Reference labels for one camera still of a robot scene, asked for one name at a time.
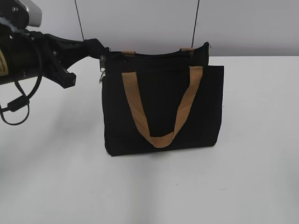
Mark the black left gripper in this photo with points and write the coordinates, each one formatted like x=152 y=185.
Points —
x=28 y=54

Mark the silver zipper pull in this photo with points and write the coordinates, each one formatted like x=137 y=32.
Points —
x=102 y=62

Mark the black canvas tote bag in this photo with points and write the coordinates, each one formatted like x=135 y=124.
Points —
x=162 y=80

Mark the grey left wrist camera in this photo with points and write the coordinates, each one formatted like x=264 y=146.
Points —
x=20 y=14

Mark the tan front bag handle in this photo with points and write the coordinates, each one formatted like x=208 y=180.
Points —
x=135 y=103

